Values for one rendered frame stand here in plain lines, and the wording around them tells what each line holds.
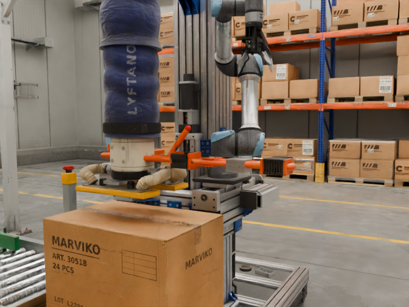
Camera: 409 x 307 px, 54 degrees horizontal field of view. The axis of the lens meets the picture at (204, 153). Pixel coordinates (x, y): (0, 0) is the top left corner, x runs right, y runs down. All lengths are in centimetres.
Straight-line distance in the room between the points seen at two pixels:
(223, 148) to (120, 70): 70
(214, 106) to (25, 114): 1086
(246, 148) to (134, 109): 69
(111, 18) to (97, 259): 87
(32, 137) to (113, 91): 1146
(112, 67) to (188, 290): 85
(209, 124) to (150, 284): 107
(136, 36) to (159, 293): 89
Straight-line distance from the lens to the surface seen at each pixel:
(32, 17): 1339
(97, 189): 157
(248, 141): 198
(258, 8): 176
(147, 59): 154
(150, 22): 156
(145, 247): 139
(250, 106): 205
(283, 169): 126
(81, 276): 165
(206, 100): 223
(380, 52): 986
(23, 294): 212
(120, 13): 155
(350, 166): 851
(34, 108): 1303
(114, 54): 154
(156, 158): 151
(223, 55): 206
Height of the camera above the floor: 134
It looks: 5 degrees down
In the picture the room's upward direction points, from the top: straight up
